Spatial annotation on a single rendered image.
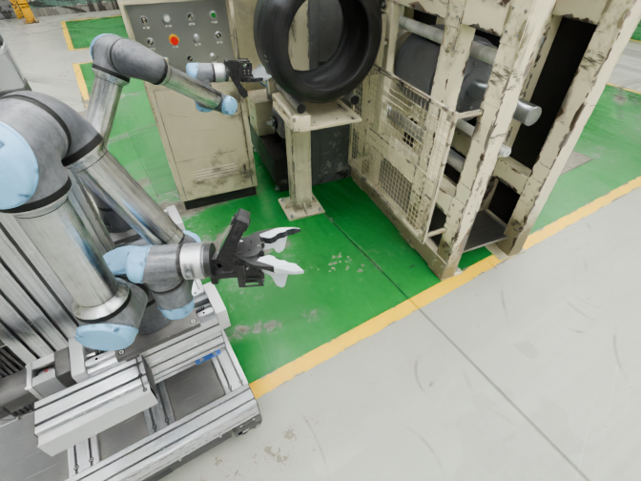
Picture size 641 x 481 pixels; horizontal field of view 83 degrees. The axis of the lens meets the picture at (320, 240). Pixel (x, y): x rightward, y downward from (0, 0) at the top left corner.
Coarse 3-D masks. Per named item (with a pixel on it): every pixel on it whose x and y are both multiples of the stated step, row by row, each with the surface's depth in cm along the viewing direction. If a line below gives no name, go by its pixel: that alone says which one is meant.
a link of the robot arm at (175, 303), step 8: (184, 280) 78; (192, 280) 84; (176, 288) 76; (184, 288) 78; (160, 296) 76; (168, 296) 76; (176, 296) 77; (184, 296) 79; (192, 296) 83; (160, 304) 78; (168, 304) 78; (176, 304) 78; (184, 304) 80; (192, 304) 83; (168, 312) 79; (176, 312) 80; (184, 312) 81
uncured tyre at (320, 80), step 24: (264, 0) 147; (288, 0) 139; (360, 0) 148; (264, 24) 146; (288, 24) 143; (360, 24) 177; (264, 48) 151; (360, 48) 180; (288, 72) 155; (312, 72) 186; (336, 72) 189; (360, 72) 167; (312, 96) 167; (336, 96) 171
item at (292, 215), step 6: (282, 198) 264; (288, 198) 268; (282, 204) 262; (312, 204) 262; (318, 204) 262; (288, 210) 256; (294, 210) 256; (300, 210) 255; (312, 210) 256; (318, 210) 256; (288, 216) 252; (294, 216) 252; (300, 216) 252; (306, 216) 252
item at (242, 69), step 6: (228, 60) 154; (234, 60) 155; (240, 60) 157; (246, 60) 158; (228, 66) 154; (234, 66) 154; (240, 66) 154; (246, 66) 156; (228, 72) 154; (234, 72) 156; (240, 72) 155; (246, 72) 157; (228, 78) 155; (240, 78) 158; (246, 78) 158
